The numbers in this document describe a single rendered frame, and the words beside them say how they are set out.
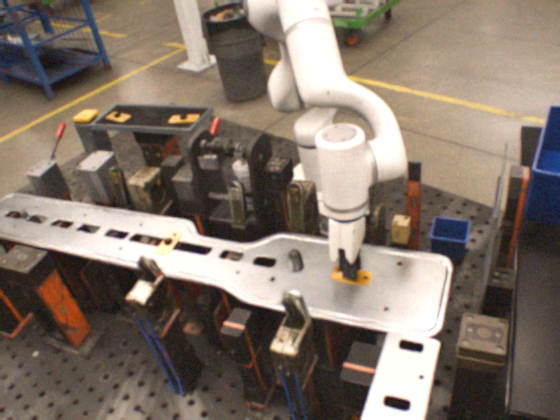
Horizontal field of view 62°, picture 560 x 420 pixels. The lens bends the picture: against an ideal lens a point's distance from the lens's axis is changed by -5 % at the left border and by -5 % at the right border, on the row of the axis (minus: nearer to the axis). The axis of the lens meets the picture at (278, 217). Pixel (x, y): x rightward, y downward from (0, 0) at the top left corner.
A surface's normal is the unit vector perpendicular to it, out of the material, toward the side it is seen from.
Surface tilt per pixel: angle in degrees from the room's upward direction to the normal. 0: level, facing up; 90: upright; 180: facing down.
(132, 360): 0
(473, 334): 0
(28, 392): 0
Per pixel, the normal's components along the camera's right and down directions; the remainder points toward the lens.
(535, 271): -0.15, -0.77
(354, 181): 0.32, 0.56
